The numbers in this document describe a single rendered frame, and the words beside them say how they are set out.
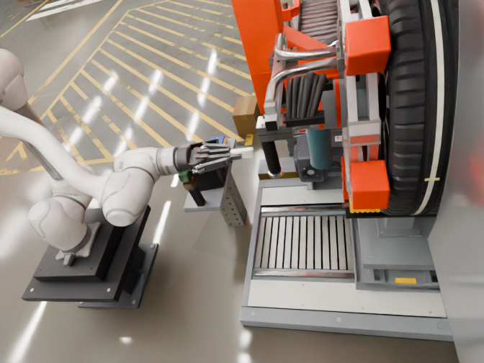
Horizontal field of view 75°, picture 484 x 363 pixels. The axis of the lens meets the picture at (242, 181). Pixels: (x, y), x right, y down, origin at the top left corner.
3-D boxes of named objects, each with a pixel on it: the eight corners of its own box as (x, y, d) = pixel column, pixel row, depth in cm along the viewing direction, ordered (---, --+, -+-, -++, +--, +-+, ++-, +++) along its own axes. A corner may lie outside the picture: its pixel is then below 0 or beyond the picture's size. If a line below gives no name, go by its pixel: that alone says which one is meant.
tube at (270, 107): (348, 106, 72) (348, 63, 64) (265, 116, 77) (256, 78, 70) (343, 65, 83) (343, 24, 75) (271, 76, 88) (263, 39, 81)
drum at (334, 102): (369, 135, 92) (370, 93, 82) (294, 141, 98) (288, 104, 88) (364, 105, 101) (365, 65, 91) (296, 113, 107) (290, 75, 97)
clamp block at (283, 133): (294, 140, 81) (291, 123, 77) (259, 142, 83) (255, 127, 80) (294, 127, 84) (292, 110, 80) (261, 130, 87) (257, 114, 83)
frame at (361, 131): (373, 232, 94) (387, 63, 54) (349, 232, 96) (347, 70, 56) (356, 116, 128) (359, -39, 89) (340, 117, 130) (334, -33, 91)
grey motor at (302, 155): (387, 199, 157) (393, 148, 131) (300, 202, 169) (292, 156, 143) (382, 172, 168) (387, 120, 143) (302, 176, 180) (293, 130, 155)
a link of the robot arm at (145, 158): (171, 163, 109) (162, 191, 100) (130, 168, 112) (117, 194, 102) (160, 138, 102) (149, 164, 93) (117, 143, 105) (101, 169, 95)
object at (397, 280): (454, 294, 122) (461, 284, 115) (356, 290, 132) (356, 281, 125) (426, 192, 153) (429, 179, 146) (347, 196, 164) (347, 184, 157)
